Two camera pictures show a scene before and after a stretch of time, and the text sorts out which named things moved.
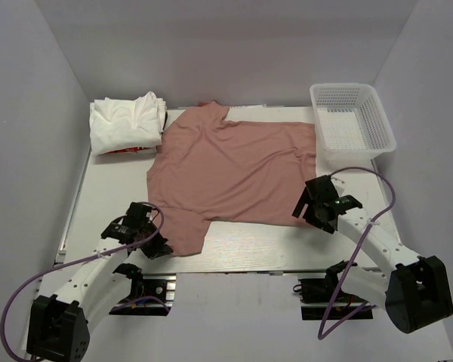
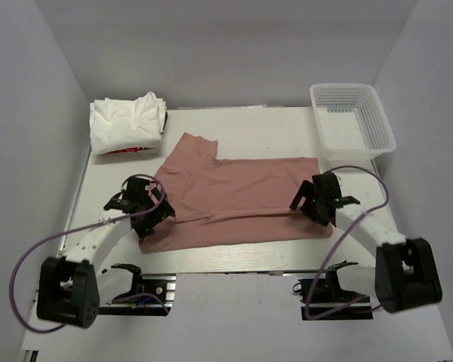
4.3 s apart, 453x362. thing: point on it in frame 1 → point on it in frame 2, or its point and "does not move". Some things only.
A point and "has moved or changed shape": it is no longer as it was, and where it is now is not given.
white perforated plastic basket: x=350 y=123 does not move
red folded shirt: x=130 y=149 does not move
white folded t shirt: x=116 y=124 does not move
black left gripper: x=159 y=249 → x=146 y=228
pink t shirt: x=204 y=169 has moved or changed shape
